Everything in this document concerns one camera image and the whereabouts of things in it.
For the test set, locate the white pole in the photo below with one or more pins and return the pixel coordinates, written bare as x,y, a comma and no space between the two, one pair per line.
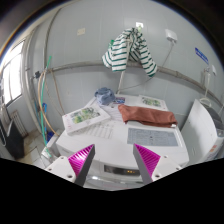
120,81

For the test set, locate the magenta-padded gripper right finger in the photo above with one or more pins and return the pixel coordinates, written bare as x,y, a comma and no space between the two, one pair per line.
165,165

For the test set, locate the white radiator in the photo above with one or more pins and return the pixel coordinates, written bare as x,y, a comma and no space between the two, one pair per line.
20,123

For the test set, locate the brown towel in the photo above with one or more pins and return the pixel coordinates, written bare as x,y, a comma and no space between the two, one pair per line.
146,115

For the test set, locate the grey wall pipe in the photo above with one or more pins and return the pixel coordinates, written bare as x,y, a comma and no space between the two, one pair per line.
83,66

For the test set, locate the large booklet with green picture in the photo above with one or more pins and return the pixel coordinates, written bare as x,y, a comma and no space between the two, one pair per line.
85,116

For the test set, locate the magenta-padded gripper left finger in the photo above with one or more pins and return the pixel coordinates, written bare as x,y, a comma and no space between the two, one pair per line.
60,165

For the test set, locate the crumpled blue cloth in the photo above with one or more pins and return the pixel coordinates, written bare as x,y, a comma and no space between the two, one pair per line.
105,96

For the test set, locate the white wall socket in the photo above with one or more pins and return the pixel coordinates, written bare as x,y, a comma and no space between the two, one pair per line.
171,35

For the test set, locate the window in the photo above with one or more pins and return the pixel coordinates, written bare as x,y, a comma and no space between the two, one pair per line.
15,76

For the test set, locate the white washing machine open lid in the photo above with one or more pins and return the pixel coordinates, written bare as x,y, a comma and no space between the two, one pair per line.
200,133

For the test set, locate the small booklet with green picture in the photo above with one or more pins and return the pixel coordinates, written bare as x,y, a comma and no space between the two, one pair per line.
151,101

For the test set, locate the green striped white garment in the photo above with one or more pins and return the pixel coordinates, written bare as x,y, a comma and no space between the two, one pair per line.
116,55

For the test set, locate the printed instruction sheet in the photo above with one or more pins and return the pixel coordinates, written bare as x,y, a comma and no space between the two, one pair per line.
111,111

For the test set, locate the blue wall sign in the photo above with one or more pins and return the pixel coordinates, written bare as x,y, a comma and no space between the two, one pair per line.
201,55

